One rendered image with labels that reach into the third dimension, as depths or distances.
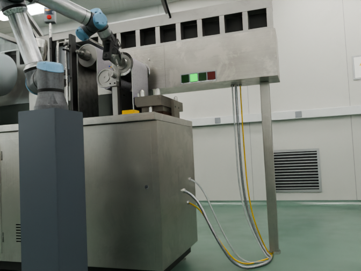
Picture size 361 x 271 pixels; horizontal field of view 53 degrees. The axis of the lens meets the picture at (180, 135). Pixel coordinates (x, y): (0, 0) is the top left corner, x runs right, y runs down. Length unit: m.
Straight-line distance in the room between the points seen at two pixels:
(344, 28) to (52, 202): 4.02
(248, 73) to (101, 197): 1.18
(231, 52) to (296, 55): 2.42
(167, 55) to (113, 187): 1.04
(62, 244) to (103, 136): 0.62
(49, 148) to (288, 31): 3.76
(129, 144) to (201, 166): 2.96
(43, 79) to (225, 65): 1.18
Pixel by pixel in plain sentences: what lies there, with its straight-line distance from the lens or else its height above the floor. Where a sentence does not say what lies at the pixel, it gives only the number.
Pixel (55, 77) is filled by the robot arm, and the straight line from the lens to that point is 1.72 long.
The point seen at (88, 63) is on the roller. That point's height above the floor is 1.28.
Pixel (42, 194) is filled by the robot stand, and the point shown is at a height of 0.53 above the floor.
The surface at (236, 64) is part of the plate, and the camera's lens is 2.38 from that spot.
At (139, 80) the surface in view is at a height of 1.16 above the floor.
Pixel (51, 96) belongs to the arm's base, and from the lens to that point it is 1.70.
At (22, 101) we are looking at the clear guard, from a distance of 2.98.
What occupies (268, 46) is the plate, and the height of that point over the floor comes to 1.33.
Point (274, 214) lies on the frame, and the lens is 2.49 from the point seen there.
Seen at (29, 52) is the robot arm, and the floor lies 1.19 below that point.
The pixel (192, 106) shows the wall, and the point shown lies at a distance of 4.85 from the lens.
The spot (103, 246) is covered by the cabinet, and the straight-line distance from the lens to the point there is 2.03.
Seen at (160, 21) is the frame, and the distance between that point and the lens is 2.62.
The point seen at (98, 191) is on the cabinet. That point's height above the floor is 0.50.
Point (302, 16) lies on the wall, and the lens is 4.89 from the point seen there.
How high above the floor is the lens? 0.68
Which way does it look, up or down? 3 degrees up
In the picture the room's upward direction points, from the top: 3 degrees counter-clockwise
